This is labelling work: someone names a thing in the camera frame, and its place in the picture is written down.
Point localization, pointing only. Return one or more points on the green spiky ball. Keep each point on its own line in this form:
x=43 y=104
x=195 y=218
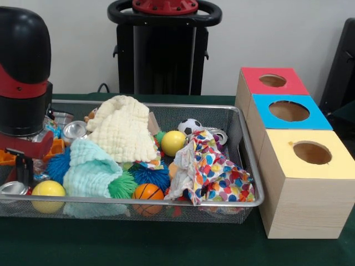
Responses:
x=123 y=188

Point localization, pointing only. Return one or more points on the blue spiky ball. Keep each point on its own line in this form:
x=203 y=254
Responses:
x=151 y=177
x=58 y=166

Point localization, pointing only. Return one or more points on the small polka dot cloth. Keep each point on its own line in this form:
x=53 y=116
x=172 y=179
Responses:
x=205 y=138

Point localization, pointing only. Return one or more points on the small soccer ball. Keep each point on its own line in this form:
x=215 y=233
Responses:
x=190 y=126

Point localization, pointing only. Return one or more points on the wooden three-hole box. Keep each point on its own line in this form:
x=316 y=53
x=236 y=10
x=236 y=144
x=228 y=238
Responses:
x=305 y=207

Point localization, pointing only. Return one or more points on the cream waffle cloth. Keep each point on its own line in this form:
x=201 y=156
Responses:
x=122 y=133

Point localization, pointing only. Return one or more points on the orange toy basketball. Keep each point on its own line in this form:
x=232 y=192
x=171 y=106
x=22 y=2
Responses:
x=148 y=192

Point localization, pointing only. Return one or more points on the dark green tablecloth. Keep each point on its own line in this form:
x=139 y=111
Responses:
x=138 y=243

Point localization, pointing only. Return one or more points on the clear plastic packet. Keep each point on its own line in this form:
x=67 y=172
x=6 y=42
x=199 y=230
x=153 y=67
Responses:
x=41 y=174

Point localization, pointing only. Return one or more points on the blue globe ball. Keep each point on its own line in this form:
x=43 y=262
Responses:
x=52 y=130

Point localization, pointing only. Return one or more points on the black flat panel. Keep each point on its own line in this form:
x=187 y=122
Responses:
x=341 y=69

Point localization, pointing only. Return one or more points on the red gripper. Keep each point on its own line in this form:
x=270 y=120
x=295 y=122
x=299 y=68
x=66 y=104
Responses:
x=30 y=148

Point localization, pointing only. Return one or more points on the dark green side-table cloth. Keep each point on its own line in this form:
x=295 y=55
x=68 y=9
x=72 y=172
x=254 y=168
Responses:
x=346 y=109

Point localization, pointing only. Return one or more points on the orange plastic grid tray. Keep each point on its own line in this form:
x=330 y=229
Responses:
x=56 y=147

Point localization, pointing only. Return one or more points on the shallow silver mesh bin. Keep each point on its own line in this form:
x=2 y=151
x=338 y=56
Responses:
x=172 y=214

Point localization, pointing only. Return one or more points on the large polka dot cloth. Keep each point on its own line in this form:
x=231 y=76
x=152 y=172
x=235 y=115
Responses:
x=222 y=180

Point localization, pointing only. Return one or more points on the silver drink can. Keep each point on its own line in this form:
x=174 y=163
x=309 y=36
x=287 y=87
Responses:
x=73 y=130
x=11 y=188

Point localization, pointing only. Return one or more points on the mint green waffle cloth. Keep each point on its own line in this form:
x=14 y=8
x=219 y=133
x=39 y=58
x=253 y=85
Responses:
x=91 y=171

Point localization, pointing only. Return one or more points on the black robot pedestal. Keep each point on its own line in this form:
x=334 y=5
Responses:
x=166 y=55

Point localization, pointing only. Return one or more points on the yellow foam ball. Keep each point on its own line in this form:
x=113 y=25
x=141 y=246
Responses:
x=173 y=142
x=48 y=189

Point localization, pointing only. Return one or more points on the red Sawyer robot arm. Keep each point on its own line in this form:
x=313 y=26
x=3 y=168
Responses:
x=22 y=41

